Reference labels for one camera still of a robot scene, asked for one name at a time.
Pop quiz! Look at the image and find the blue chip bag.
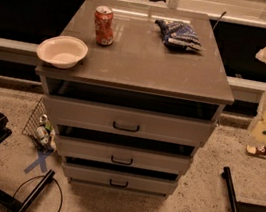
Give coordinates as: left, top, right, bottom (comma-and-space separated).
155, 19, 203, 51

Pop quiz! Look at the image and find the white paper bowl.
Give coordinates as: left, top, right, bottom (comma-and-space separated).
36, 36, 89, 69

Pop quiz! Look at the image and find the grey drawer cabinet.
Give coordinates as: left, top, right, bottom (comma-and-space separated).
17, 0, 249, 208

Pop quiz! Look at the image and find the top grey drawer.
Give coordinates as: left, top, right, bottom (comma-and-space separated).
43, 95, 215, 147

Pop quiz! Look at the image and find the grey drawer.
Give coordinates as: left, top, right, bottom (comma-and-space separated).
54, 135, 191, 175
43, 95, 215, 147
61, 163, 178, 195

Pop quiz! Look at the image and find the orange soda can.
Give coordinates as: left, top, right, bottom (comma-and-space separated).
94, 5, 114, 46

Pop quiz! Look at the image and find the bottom grey drawer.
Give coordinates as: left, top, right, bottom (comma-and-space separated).
61, 163, 178, 195

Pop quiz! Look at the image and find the middle grey drawer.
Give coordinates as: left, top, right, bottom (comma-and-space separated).
54, 135, 191, 175

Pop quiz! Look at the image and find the white bottle in basket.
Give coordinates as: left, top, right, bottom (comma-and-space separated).
35, 126, 49, 145

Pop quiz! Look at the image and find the wire mesh basket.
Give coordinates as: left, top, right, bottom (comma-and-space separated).
22, 99, 56, 152

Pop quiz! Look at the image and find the black cable on floor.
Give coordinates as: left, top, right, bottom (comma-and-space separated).
0, 160, 69, 212

